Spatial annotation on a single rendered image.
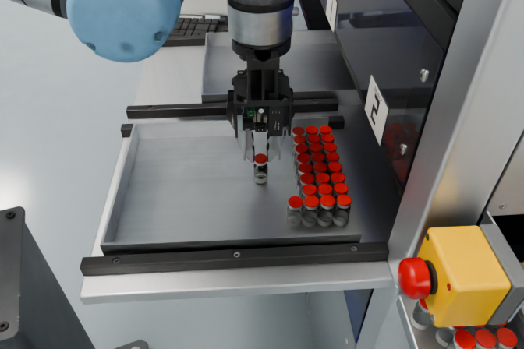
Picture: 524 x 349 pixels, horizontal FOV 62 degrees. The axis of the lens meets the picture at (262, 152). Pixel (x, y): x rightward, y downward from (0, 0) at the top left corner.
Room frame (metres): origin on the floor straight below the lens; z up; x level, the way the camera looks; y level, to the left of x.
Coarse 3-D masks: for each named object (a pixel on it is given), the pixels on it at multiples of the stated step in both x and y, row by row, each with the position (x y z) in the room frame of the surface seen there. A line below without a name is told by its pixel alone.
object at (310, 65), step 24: (216, 48) 0.93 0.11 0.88; (312, 48) 0.93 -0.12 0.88; (336, 48) 0.93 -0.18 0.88; (216, 72) 0.82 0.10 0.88; (288, 72) 0.82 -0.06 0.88; (312, 72) 0.82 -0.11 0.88; (336, 72) 0.82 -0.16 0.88; (216, 96) 0.69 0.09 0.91; (312, 96) 0.70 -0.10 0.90; (336, 96) 0.70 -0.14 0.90
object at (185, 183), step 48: (144, 144) 0.58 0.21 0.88; (192, 144) 0.58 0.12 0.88; (288, 144) 0.58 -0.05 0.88; (144, 192) 0.47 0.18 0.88; (192, 192) 0.47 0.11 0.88; (240, 192) 0.47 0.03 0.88; (288, 192) 0.47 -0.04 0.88; (144, 240) 0.37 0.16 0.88; (192, 240) 0.35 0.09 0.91; (240, 240) 0.35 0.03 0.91; (288, 240) 0.35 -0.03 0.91; (336, 240) 0.36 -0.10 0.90
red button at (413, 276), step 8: (400, 264) 0.25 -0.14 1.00; (408, 264) 0.25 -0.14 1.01; (416, 264) 0.24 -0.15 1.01; (424, 264) 0.24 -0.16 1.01; (400, 272) 0.25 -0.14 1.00; (408, 272) 0.24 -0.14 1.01; (416, 272) 0.24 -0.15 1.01; (424, 272) 0.24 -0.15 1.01; (400, 280) 0.24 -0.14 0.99; (408, 280) 0.23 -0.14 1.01; (416, 280) 0.23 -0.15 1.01; (424, 280) 0.23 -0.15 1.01; (408, 288) 0.23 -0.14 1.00; (416, 288) 0.22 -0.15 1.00; (424, 288) 0.22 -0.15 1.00; (408, 296) 0.23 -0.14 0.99; (416, 296) 0.22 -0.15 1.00; (424, 296) 0.22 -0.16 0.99
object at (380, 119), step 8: (376, 88) 0.51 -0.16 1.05; (368, 96) 0.53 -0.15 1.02; (368, 104) 0.52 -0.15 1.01; (376, 104) 0.49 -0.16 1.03; (384, 104) 0.46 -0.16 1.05; (368, 112) 0.52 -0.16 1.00; (384, 112) 0.46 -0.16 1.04; (376, 120) 0.48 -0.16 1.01; (384, 120) 0.45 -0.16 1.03; (376, 128) 0.47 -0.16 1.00; (376, 136) 0.47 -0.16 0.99
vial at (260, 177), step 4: (256, 164) 0.49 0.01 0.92; (260, 164) 0.48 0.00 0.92; (264, 164) 0.49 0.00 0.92; (256, 168) 0.49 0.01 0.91; (260, 168) 0.48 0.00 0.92; (264, 168) 0.49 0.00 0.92; (256, 172) 0.49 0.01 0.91; (260, 172) 0.48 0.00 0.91; (264, 172) 0.48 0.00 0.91; (256, 176) 0.49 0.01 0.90; (260, 176) 0.48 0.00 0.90; (264, 176) 0.48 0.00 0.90; (256, 180) 0.49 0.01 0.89; (260, 180) 0.48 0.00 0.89; (264, 180) 0.48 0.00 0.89
